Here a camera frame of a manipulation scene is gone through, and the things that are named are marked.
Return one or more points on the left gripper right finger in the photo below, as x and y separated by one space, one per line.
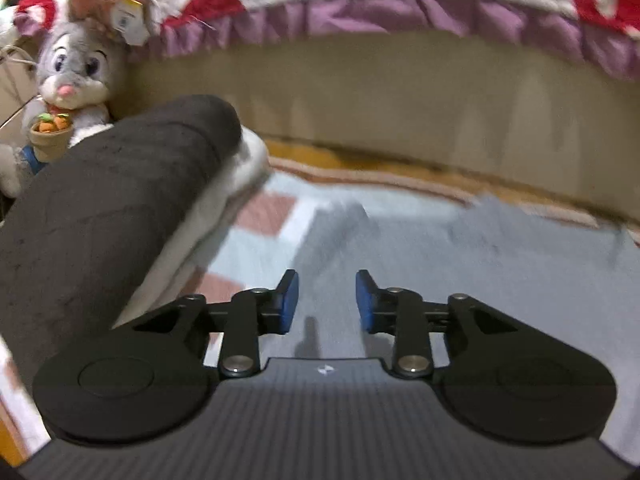
401 313

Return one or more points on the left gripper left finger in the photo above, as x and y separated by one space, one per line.
250 314

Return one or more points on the grey knitted sweater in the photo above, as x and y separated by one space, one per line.
578 285

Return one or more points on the checked grey pink rug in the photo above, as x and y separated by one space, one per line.
144 399

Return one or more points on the white folded garment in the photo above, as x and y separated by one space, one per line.
215 199

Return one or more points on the dark brown folded garment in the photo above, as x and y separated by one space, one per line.
30 341

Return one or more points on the beige bed base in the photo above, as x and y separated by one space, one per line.
513 113

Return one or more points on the grey bunny plush toy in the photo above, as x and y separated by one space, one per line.
81 66

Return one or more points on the white red quilted bedspread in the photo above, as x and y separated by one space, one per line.
602 32

